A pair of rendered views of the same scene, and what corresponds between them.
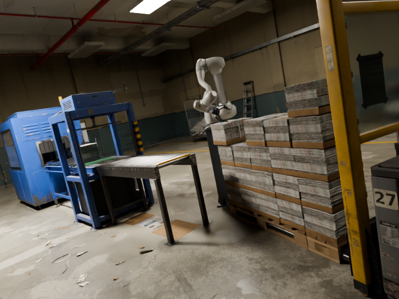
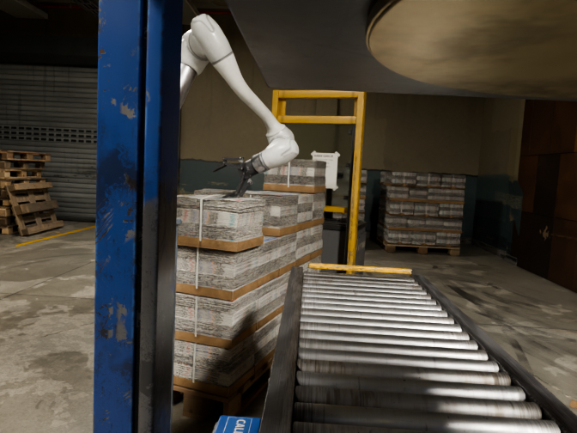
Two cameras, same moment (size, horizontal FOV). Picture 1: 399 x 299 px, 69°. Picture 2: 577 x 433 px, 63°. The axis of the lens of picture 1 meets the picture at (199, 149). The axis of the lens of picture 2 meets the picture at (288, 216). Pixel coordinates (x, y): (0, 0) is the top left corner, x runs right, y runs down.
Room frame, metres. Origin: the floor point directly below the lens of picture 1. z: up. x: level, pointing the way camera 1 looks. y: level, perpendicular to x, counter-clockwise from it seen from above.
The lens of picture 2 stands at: (4.51, 1.43, 1.20)
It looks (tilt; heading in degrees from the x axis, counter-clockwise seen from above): 5 degrees down; 225
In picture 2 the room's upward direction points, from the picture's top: 3 degrees clockwise
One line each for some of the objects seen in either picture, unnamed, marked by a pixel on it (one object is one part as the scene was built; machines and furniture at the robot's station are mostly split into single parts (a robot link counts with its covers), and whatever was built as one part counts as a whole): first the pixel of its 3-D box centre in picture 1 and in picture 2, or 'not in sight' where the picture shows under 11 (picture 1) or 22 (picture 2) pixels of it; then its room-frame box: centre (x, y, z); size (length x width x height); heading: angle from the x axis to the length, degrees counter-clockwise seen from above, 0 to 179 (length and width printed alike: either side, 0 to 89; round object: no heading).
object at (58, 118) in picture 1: (91, 113); not in sight; (4.15, 1.40, 1.50); 0.94 x 0.68 x 0.10; 132
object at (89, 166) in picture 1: (104, 164); not in sight; (4.15, 1.40, 0.75); 0.70 x 0.65 x 0.10; 42
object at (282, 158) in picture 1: (270, 182); (247, 304); (2.75, -0.62, 0.42); 1.17 x 0.39 x 0.83; 25
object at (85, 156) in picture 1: (85, 153); not in sight; (4.57, 1.78, 0.93); 0.38 x 0.30 x 0.26; 42
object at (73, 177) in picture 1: (110, 188); not in sight; (4.15, 1.40, 0.38); 0.94 x 0.69 x 0.63; 132
